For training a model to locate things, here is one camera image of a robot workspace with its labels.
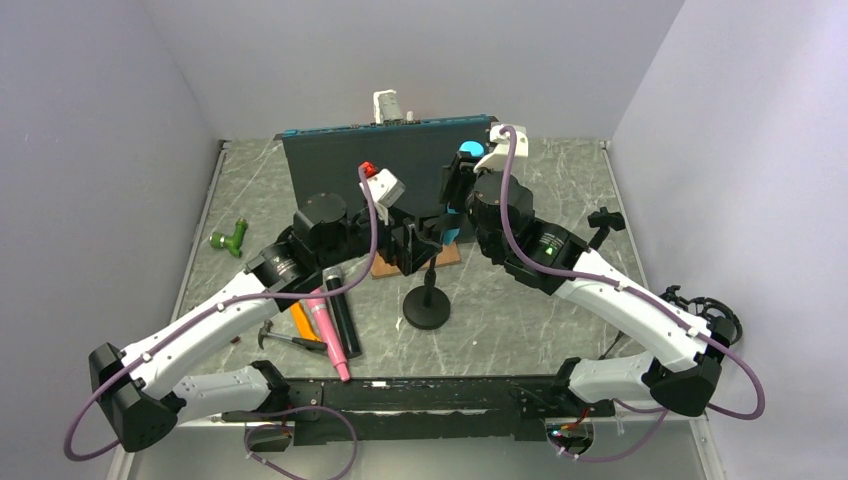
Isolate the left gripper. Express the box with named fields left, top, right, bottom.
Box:
left=318, top=201, right=443, bottom=275

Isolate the blue microphone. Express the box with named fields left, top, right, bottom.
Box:
left=439, top=140, right=484, bottom=245

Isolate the black stand with blue mic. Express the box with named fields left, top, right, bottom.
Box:
left=403, top=217, right=451, bottom=331

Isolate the black handheld microphone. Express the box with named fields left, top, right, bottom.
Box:
left=323, top=267, right=363, bottom=359

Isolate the pink microphone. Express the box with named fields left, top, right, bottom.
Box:
left=305, top=298, right=351, bottom=382

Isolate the black round base mic stand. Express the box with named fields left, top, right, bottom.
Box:
left=586, top=206, right=626, bottom=251

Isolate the black tripod shock mount stand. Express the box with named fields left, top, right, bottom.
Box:
left=596, top=284, right=745, bottom=362

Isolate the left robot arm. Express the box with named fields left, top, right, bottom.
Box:
left=88, top=193, right=445, bottom=452

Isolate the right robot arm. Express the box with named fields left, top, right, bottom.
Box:
left=440, top=152, right=742, bottom=417

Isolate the white grey device behind board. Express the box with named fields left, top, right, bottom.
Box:
left=372, top=89, right=414, bottom=124

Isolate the dark teal panel board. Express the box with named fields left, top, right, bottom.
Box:
left=274, top=114, right=497, bottom=217

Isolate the green plastic fitting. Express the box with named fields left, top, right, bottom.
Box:
left=208, top=218, right=249, bottom=258

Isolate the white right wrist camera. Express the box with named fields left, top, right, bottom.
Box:
left=473, top=124, right=529, bottom=173

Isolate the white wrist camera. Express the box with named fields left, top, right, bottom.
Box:
left=473, top=124, right=529, bottom=173
left=359, top=162, right=406, bottom=225

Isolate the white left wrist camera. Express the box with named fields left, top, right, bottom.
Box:
left=359, top=162, right=406, bottom=225

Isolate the black front mounting rail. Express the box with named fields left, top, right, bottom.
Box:
left=225, top=374, right=617, bottom=446

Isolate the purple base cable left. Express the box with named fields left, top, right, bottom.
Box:
left=243, top=405, right=360, bottom=480

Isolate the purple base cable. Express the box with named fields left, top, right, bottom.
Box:
left=243, top=405, right=360, bottom=480
left=545, top=397, right=670, bottom=464

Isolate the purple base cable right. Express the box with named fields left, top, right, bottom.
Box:
left=545, top=397, right=670, bottom=464

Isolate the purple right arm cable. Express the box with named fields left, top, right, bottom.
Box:
left=498, top=127, right=767, bottom=421

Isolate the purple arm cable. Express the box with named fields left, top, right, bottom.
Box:
left=498, top=127, right=767, bottom=421
left=63, top=165, right=380, bottom=462

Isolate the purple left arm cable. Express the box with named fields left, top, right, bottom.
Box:
left=63, top=165, right=380, bottom=462

